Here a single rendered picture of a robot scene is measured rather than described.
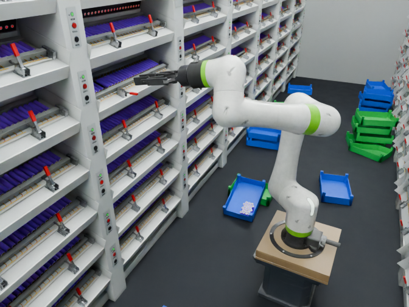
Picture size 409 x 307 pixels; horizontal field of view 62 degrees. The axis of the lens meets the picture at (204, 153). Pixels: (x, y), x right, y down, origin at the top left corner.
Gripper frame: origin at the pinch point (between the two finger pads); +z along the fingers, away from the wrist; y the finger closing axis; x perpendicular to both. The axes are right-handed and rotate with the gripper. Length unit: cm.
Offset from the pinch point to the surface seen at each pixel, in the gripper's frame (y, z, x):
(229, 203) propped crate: -71, 9, 105
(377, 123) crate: -200, -80, 100
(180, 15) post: -55, 10, -18
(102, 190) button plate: 18.1, 21.5, 39.8
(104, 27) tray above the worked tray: -12.2, 22.2, -19.9
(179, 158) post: -48, 25, 59
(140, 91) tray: -15.7, 15.4, 8.5
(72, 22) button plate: 17.6, 9.1, -24.2
